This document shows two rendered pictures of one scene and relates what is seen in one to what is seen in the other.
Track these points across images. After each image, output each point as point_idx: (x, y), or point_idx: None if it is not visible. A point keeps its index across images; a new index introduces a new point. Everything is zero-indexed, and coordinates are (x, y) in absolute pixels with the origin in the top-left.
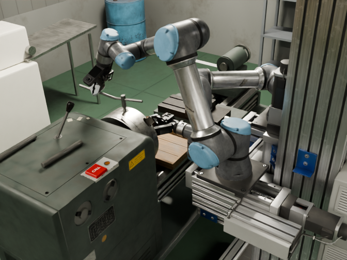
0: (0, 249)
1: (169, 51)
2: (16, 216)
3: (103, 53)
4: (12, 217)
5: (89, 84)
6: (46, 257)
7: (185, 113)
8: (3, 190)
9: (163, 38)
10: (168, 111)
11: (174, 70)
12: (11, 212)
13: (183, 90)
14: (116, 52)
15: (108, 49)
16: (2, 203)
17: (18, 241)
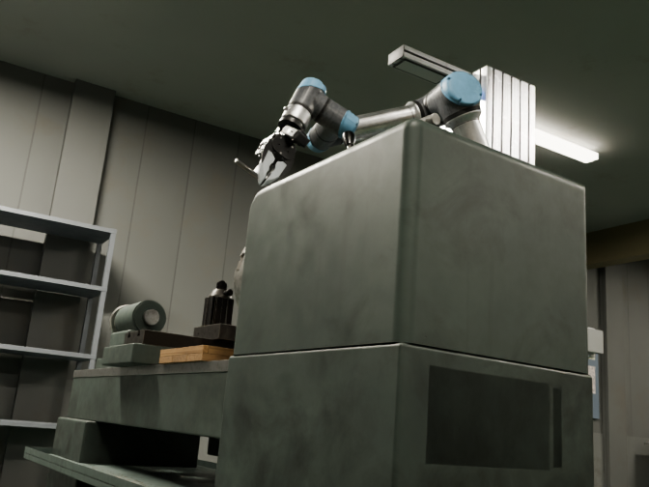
0: (418, 365)
1: (478, 93)
2: (514, 214)
3: (311, 107)
4: (502, 218)
5: (309, 140)
6: (556, 304)
7: (220, 330)
8: (497, 152)
9: (467, 79)
10: (169, 339)
11: (471, 121)
12: (503, 205)
13: (484, 144)
14: (343, 107)
15: (327, 100)
16: (487, 186)
17: (497, 290)
